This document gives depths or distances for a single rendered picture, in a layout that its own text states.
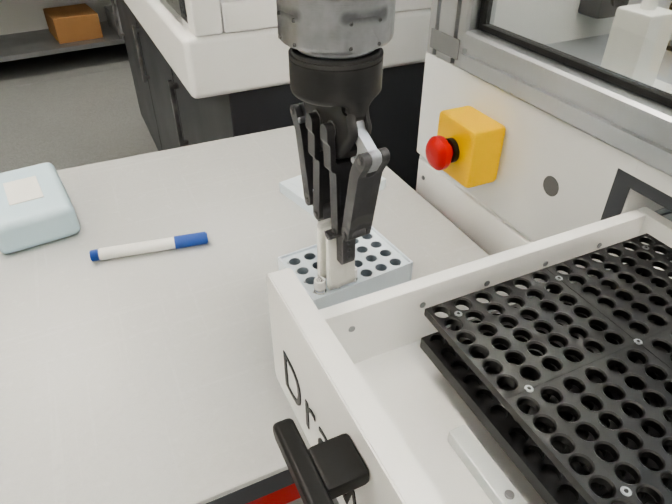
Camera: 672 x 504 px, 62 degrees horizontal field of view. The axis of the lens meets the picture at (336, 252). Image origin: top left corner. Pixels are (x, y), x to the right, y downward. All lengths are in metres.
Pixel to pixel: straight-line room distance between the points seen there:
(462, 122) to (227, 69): 0.50
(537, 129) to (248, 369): 0.38
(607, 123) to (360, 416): 0.37
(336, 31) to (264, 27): 0.62
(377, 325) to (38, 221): 0.47
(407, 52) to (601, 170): 0.67
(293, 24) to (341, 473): 0.30
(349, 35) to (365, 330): 0.21
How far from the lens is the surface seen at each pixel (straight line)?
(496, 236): 0.72
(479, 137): 0.65
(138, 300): 0.65
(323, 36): 0.42
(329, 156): 0.47
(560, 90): 0.60
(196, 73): 1.02
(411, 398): 0.43
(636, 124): 0.55
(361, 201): 0.47
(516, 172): 0.67
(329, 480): 0.30
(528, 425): 0.35
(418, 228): 0.74
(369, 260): 0.63
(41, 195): 0.80
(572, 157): 0.60
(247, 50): 1.03
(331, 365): 0.32
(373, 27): 0.43
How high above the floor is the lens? 1.17
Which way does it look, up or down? 37 degrees down
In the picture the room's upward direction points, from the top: straight up
